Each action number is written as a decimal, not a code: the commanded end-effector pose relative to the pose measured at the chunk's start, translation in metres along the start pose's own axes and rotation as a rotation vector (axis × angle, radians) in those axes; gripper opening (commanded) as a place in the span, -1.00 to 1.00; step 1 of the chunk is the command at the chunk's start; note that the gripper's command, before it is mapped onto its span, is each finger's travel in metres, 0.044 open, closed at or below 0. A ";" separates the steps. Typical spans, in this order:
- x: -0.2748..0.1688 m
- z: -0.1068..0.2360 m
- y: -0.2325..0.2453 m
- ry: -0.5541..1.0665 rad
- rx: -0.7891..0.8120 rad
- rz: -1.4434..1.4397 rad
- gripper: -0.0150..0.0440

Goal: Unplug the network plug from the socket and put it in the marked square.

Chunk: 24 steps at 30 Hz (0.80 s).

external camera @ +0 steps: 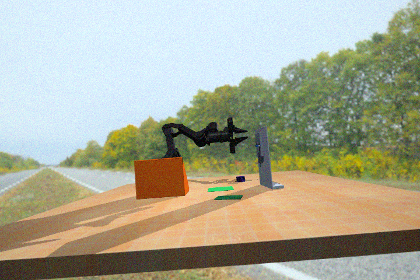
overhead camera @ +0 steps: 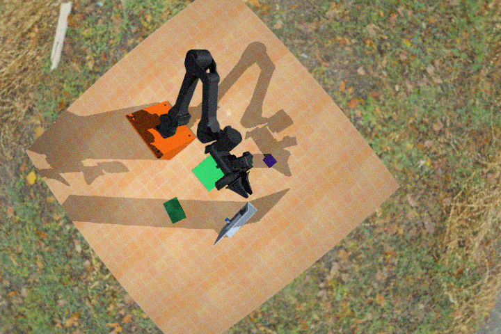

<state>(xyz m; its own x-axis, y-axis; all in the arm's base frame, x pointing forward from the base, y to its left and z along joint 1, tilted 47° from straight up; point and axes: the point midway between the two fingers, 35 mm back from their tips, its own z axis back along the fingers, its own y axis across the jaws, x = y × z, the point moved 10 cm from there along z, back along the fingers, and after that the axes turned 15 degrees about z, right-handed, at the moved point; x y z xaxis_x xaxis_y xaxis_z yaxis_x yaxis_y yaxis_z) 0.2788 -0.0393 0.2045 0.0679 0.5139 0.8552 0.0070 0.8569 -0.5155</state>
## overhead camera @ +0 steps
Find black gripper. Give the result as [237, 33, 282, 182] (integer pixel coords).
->
[215, 153, 253, 198]

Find purple square block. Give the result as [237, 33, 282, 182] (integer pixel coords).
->
[263, 154, 277, 168]

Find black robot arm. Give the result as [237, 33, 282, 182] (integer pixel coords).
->
[155, 49, 253, 172]

